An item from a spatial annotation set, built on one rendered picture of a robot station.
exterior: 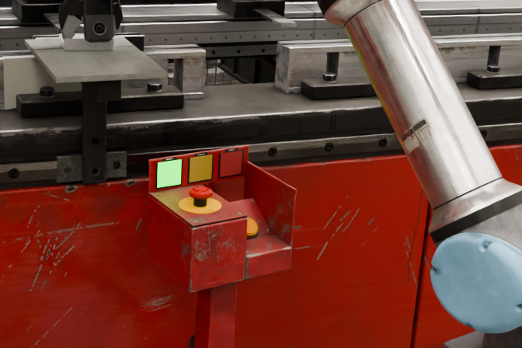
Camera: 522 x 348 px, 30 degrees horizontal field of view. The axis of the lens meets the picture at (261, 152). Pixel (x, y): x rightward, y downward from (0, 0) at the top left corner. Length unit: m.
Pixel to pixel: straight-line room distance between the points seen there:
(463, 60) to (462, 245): 1.14
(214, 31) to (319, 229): 0.51
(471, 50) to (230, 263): 0.82
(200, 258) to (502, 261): 0.67
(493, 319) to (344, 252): 0.97
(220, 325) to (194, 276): 0.17
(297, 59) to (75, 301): 0.64
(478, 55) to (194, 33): 0.62
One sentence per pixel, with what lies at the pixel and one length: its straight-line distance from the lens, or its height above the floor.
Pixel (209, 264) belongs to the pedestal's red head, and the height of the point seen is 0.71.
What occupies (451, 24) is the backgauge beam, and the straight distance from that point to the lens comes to 2.45.
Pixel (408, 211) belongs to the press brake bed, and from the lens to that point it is 2.05.
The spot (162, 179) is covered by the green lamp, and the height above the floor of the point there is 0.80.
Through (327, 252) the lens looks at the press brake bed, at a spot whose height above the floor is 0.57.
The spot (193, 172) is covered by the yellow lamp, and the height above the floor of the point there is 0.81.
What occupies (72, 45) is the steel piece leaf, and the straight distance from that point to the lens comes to 1.70.
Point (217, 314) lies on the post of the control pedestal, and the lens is 1.72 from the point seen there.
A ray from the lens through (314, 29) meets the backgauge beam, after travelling 2.26.
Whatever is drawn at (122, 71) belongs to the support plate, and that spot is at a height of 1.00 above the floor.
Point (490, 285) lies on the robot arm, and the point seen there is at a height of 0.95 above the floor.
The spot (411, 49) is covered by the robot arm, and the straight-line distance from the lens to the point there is 1.10.
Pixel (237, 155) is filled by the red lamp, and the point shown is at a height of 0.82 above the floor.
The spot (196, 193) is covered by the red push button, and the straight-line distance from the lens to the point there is 1.60.
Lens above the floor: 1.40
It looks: 19 degrees down
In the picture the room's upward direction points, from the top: 4 degrees clockwise
